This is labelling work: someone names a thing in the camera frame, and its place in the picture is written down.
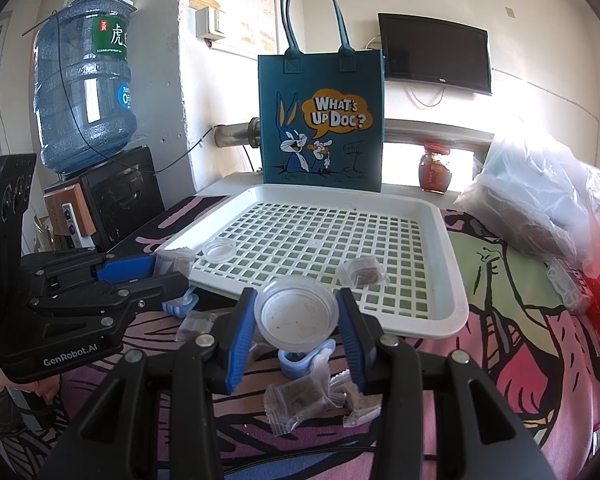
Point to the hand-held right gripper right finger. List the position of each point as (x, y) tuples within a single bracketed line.
[(352, 347)]

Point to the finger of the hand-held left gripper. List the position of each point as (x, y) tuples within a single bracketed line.
[(125, 269), (155, 290)]

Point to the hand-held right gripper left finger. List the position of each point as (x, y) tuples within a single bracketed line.
[(241, 347)]

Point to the light blue plastic clip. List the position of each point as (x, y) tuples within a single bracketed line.
[(295, 362), (180, 306)]

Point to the clear brown snack packet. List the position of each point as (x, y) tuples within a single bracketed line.
[(172, 261), (364, 272), (202, 325), (300, 395), (362, 405)]

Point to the clear round plastic lid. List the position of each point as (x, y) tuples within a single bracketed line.
[(297, 315), (219, 258)]

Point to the white grid tray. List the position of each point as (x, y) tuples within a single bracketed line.
[(330, 194)]

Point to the brown wooden box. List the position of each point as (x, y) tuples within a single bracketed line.
[(60, 210)]

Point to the black water dispenser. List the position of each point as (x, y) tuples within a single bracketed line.
[(125, 195)]

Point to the blue water jug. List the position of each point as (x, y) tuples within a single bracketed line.
[(80, 85)]

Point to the grey metal pipe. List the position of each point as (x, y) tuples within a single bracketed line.
[(235, 132)]

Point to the glass jar red contents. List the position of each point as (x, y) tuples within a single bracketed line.
[(435, 172)]

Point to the clear plastic packaging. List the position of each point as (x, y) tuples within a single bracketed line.
[(570, 285)]

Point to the clear plastic bag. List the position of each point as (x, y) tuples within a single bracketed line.
[(530, 195)]

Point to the teal cartoon tote bag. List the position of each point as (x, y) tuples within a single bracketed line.
[(320, 85)]

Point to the grey wall electrical box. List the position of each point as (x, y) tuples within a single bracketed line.
[(207, 22)]

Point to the black wall television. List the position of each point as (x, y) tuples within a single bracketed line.
[(430, 50)]

